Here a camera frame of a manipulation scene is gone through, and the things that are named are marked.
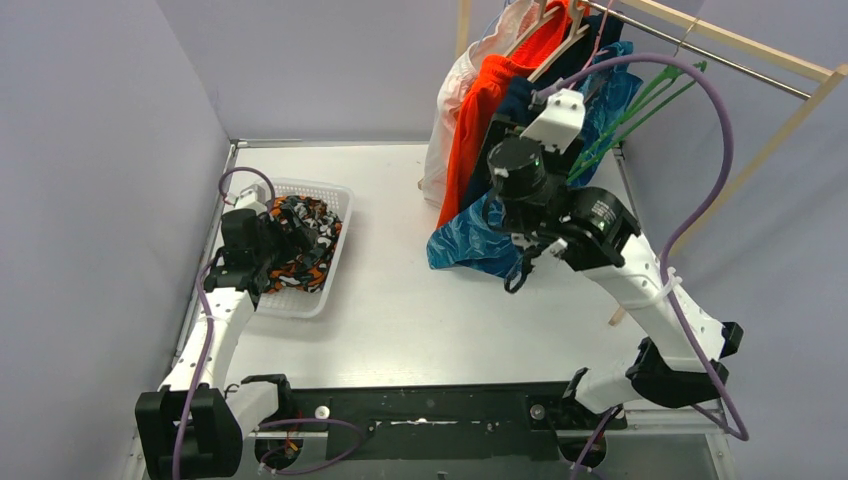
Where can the pink hanger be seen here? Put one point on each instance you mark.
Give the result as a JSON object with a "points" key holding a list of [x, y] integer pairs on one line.
{"points": [[597, 36]]}

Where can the blue patterned shorts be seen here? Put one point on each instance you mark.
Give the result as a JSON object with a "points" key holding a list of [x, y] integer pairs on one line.
{"points": [[466, 241]]}

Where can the camouflage orange black shorts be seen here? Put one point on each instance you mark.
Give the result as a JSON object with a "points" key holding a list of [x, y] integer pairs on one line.
{"points": [[328, 225]]}

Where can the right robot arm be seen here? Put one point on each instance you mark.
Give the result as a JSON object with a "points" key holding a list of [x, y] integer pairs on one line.
{"points": [[678, 363]]}

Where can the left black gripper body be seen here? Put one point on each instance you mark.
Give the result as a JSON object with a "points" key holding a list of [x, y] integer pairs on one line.
{"points": [[287, 225]]}

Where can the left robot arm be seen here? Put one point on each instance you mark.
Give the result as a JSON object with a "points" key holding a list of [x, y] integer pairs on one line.
{"points": [[186, 426]]}

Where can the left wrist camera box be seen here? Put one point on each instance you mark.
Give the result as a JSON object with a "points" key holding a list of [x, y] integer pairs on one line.
{"points": [[254, 197]]}

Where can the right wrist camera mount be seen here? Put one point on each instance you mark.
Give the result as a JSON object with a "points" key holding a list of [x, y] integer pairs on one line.
{"points": [[560, 120]]}

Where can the white plastic basket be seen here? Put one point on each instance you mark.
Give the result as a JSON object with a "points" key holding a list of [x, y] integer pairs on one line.
{"points": [[291, 303]]}

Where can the white shorts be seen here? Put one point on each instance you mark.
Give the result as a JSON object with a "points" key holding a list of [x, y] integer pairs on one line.
{"points": [[514, 19]]}

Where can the wooden clothes rack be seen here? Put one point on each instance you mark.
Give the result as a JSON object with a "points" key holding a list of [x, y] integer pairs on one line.
{"points": [[772, 253]]}

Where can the metal rack rod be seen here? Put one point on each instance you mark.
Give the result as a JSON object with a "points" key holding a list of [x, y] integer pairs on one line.
{"points": [[702, 46]]}

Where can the wooden hanger orange shorts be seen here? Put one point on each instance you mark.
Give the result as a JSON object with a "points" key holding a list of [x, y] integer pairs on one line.
{"points": [[543, 15]]}

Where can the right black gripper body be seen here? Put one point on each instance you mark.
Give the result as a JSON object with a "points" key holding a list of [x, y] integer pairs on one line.
{"points": [[501, 123]]}

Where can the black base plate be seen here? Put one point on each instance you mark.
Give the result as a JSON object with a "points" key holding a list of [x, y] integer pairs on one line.
{"points": [[457, 422]]}

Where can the green hanger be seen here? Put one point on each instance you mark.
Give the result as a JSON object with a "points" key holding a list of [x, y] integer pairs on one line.
{"points": [[623, 103]]}

